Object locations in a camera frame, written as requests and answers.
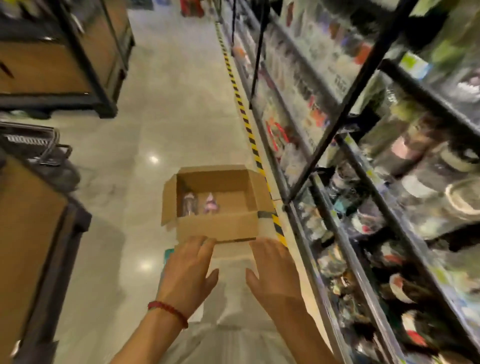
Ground person's left hand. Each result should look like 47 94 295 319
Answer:
155 235 220 320

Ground person's right hand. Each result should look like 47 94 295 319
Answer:
245 238 307 320

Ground brown cardboard box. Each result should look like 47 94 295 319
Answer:
161 164 277 245

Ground clear bottle blue button lid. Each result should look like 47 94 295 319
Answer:
182 191 199 217

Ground green lid bottle pink handle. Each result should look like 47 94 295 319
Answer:
359 97 425 151

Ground black metal store shelving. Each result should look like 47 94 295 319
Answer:
213 0 480 364

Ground person's light grey trousers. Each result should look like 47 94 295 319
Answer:
161 258 297 364

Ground pile of clear bagged goods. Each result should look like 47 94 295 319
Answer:
279 144 308 185

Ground red white bagged item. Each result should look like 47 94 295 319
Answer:
265 118 292 153

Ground dark plastic shopping basket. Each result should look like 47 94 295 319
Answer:
0 119 82 194

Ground red plastic stool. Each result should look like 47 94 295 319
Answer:
179 0 205 18

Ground red bead bracelet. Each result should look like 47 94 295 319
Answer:
147 300 190 330

